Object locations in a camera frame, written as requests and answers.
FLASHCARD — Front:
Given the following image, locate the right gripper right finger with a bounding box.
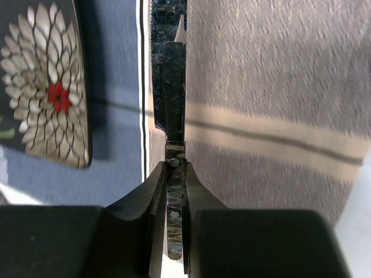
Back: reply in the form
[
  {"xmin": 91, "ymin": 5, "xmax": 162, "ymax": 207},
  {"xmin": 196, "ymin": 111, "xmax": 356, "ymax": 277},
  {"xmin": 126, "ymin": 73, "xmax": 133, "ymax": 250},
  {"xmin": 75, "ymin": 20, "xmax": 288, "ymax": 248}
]
[{"xmin": 182, "ymin": 162, "xmax": 228, "ymax": 274}]

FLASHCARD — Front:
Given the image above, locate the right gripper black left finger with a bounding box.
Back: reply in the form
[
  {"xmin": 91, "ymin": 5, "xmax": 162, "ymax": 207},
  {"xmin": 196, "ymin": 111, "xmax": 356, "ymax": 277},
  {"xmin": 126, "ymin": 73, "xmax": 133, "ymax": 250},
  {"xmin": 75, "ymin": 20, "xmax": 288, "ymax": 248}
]
[{"xmin": 106, "ymin": 162, "xmax": 167, "ymax": 277}]

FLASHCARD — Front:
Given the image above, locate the blue beige checked placemat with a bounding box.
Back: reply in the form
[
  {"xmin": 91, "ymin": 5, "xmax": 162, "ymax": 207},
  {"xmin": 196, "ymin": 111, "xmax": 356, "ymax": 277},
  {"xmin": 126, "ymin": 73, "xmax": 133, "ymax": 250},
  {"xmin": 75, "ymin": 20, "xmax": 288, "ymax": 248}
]
[{"xmin": 1, "ymin": 1, "xmax": 370, "ymax": 225}]

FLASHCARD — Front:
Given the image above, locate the metal table knife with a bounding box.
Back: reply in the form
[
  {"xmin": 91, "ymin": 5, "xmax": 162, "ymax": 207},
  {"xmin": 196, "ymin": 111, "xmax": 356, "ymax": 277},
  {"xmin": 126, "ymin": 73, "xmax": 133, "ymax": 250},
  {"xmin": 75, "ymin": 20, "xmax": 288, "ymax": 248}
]
[{"xmin": 150, "ymin": 1, "xmax": 187, "ymax": 260}]

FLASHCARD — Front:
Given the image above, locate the dark floral rectangular plate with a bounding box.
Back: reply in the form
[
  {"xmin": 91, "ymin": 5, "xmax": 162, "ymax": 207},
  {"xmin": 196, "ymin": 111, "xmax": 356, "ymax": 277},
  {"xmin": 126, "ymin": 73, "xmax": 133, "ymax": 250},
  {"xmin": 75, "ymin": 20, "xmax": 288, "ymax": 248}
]
[{"xmin": 1, "ymin": 1, "xmax": 92, "ymax": 168}]

